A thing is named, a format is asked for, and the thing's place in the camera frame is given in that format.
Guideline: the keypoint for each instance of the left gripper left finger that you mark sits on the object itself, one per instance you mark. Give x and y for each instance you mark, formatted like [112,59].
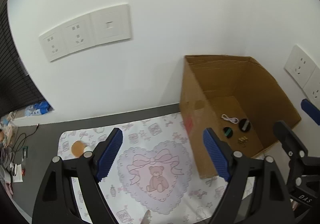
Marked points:
[55,201]

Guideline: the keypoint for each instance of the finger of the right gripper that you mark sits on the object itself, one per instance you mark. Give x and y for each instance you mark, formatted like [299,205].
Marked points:
[311,110]
[290,143]

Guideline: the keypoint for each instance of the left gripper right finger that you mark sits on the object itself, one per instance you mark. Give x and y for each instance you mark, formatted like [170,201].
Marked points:
[270,199]

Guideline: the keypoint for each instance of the orange makeup sponge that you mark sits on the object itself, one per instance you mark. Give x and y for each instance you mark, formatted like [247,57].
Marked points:
[77,148]

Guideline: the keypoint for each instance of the white round cap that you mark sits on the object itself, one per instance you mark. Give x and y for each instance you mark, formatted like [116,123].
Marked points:
[88,148]

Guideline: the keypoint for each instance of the yellow binder clip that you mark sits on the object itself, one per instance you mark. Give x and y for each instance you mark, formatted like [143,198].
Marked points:
[242,140]

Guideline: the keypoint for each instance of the white paper cards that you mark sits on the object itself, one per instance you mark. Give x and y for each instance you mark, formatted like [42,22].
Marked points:
[16,173]

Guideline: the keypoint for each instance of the green circuit strip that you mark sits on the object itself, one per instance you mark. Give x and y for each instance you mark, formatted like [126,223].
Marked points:
[25,152]

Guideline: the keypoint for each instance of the black round green-striped disc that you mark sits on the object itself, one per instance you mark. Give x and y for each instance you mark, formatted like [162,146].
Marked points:
[228,132]

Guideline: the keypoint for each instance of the cardboard box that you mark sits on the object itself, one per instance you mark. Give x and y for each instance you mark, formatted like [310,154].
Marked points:
[218,91]

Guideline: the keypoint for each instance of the blue plastic package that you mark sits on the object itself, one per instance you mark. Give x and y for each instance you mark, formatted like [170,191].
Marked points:
[37,109]

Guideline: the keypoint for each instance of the pink patterned table mat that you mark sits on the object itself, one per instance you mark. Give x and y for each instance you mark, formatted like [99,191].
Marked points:
[154,175]

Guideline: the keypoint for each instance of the black window blind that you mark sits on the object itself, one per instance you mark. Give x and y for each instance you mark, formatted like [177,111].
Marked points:
[17,88]

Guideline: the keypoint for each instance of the lower white wall socket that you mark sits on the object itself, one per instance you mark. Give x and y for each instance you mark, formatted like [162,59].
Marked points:
[312,87]

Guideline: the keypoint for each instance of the white socket on right wall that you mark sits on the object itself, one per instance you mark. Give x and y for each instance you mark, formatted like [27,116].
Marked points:
[300,66]

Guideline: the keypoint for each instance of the triple white wall socket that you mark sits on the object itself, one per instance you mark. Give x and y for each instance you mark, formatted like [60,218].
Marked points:
[107,25]

